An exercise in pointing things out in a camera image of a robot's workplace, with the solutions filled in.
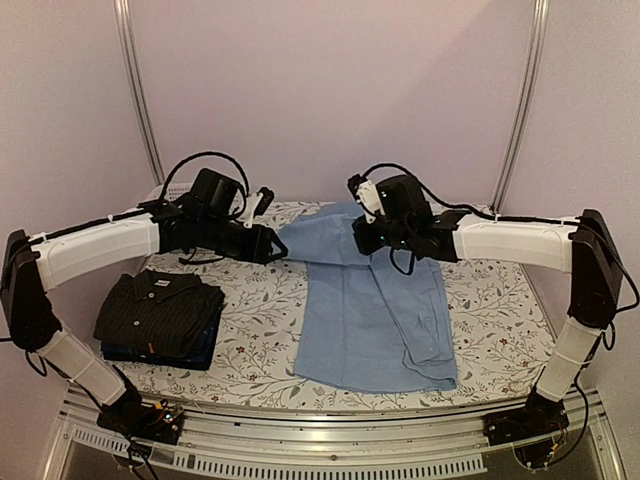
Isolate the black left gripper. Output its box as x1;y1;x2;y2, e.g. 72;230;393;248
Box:
198;214;288;265

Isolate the light blue long sleeve shirt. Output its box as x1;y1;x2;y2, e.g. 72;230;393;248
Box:
278;203;458;394

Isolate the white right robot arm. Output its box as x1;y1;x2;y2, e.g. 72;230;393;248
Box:
351;208;623;436

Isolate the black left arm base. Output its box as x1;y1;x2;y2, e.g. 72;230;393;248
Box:
97;391;184;445

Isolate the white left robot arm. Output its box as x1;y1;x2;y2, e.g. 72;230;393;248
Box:
1;203;288;434

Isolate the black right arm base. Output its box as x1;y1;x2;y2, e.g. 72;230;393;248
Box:
482;391;569;470

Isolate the floral patterned table cloth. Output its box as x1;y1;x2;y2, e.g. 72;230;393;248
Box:
121;250;554;412

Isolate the white plastic laundry basket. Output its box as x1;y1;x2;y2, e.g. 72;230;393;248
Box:
144;183;192;201

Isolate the black pinstriped folded shirt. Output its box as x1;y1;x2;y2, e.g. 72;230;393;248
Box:
93;269;225;358

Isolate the dark blue folded shirt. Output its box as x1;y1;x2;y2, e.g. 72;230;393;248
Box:
101;321;219;371

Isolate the perforated metal front panel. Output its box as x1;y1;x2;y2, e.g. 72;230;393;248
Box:
69;425;488;477

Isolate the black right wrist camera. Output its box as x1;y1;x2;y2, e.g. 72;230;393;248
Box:
376;174;433;220

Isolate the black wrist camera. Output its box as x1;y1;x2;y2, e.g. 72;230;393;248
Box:
376;174;433;220
190;168;241;215

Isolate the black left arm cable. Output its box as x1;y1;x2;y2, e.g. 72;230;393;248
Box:
162;151;251;216

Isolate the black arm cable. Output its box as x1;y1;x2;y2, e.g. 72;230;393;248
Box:
162;151;251;216
569;259;640;466

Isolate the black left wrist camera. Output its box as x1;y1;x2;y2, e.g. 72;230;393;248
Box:
190;168;241;215

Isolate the right aluminium frame post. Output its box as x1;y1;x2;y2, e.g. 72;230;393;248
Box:
491;0;550;213

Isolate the aluminium frame post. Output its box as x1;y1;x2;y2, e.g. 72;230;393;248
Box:
113;0;166;185
491;0;550;213

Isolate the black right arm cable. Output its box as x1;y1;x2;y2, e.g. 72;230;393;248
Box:
569;259;640;466

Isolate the aluminium front rail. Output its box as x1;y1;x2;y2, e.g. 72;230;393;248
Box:
49;387;611;468

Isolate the left aluminium frame post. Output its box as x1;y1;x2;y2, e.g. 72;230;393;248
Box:
113;0;166;185

